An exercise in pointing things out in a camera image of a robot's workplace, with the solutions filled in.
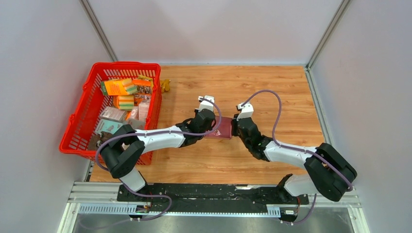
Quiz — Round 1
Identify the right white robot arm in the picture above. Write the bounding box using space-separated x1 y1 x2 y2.
231 115 358 203

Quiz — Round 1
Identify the orange green sponge pack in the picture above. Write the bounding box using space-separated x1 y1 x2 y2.
100 78 137 96

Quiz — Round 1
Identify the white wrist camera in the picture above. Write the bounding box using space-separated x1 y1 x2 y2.
198 95 215 112
236 102 254 121

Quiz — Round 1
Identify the yellow banana toy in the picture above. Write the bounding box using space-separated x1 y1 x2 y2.
160 79 170 93

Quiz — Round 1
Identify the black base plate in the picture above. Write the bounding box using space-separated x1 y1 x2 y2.
117 183 309 213

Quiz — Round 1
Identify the teal snack packet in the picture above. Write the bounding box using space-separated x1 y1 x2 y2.
94 119 123 134

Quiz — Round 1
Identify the pink paper box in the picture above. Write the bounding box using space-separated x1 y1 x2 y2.
205 117 232 139

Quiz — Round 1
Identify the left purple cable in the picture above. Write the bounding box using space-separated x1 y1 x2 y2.
95 97 223 222

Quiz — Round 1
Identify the purple cable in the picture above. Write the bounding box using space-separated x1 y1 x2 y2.
240 89 354 225
95 97 223 222

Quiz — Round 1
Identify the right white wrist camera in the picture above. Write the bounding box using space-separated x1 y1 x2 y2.
236 102 254 121

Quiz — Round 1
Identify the red plastic basket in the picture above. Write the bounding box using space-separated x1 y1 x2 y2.
59 62 162 161

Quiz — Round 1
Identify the brown crumpled packet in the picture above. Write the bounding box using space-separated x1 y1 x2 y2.
87 132 112 151

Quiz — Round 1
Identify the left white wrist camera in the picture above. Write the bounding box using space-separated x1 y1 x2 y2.
198 95 215 112

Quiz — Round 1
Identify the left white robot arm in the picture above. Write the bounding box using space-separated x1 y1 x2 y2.
97 109 216 201

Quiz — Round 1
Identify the aluminium frame rail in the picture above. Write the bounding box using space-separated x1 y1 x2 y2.
69 182 361 218

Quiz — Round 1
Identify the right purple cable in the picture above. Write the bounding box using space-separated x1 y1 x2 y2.
240 89 354 225

